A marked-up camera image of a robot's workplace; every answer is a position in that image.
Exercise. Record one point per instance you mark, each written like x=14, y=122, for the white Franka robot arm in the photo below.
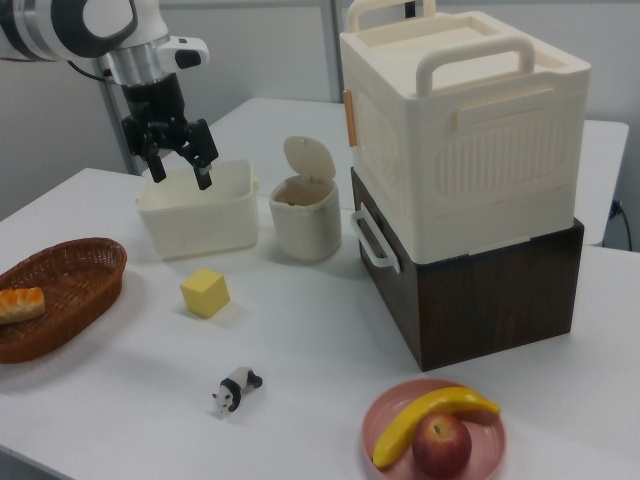
x=45, y=30

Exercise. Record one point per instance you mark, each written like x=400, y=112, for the grey metal frame pole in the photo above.
x=114, y=130

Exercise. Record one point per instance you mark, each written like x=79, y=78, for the cream plastic storage box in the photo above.
x=400, y=150

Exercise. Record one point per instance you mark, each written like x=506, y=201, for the red toy apple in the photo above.
x=440, y=445

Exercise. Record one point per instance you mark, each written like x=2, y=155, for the clear tray with sticks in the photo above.
x=372, y=240

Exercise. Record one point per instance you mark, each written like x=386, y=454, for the cream small trash can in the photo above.
x=305, y=230

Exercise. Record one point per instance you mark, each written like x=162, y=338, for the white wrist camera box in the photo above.
x=187, y=52

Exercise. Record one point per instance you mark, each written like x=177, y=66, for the yellow toy banana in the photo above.
x=425, y=412

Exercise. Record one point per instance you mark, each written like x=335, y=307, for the toy panda figure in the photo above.
x=235, y=385

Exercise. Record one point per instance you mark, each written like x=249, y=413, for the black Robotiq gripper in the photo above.
x=155, y=102

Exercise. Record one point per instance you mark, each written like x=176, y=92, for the dark wood drawer box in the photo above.
x=490, y=305

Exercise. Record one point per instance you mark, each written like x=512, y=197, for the toy bread loaf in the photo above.
x=20, y=304

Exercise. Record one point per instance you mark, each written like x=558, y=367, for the yellow foam cube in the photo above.
x=202, y=295

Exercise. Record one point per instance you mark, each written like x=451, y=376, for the brown wicker basket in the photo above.
x=80, y=280

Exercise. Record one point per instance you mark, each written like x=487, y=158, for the pink plate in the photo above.
x=492, y=450

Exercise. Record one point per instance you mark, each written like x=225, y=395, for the cream trash can lid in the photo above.
x=307, y=157

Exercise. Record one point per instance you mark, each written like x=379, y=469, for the white plastic bin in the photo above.
x=200, y=227

